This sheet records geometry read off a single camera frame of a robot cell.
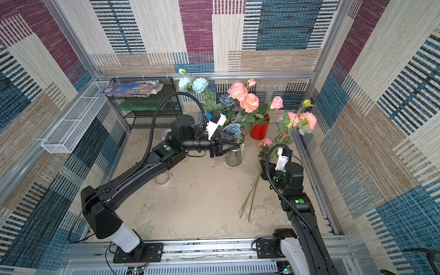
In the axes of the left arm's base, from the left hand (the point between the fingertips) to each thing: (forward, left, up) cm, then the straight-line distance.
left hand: (237, 143), depth 61 cm
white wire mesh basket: (+8, +69, -5) cm, 70 cm away
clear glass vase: (+20, -2, -37) cm, 42 cm away
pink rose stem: (+19, -18, -33) cm, 42 cm away
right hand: (+3, -13, -18) cm, 22 cm away
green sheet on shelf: (+39, +48, -12) cm, 63 cm away
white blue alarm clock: (+40, +43, -37) cm, 69 cm away
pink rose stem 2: (+7, -20, -5) cm, 22 cm away
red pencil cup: (+40, -19, -36) cm, 57 cm away
